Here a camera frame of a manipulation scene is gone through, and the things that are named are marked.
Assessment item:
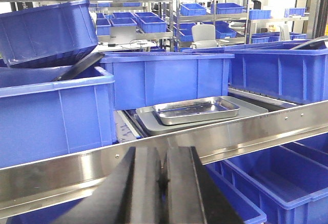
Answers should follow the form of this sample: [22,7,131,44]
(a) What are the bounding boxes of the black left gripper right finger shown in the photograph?
[164,147,243,223]

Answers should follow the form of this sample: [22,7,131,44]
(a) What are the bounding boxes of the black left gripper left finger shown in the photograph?
[54,147,161,223]

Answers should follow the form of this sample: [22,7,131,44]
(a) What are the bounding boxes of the small silver tray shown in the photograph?
[152,96,240,125]

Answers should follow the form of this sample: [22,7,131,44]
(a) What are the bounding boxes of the large grey tray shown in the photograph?
[136,96,268,136]

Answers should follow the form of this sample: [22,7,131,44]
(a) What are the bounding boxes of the blue bin lower centre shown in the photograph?
[218,146,327,223]

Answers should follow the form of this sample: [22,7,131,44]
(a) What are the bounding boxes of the blue plastic bin right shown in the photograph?
[100,52,234,110]

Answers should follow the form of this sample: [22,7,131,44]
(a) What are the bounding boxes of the blue plastic bin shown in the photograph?
[1,66,116,168]
[100,52,234,110]

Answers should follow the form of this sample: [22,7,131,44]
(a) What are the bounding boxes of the blue plastic bin left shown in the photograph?
[1,66,116,168]

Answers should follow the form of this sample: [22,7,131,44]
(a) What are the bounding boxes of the black tray in bin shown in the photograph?
[51,52,105,82]

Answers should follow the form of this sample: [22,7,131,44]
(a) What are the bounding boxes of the blue bin far right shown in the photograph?
[224,40,327,104]

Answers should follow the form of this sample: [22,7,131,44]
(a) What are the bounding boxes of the grey office chair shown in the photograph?
[191,24,218,49]

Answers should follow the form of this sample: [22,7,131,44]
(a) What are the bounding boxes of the tilted blue bin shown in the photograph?
[1,0,98,68]

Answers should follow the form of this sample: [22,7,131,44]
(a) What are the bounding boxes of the stainless steel shelf front rail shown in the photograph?
[1,101,327,218]

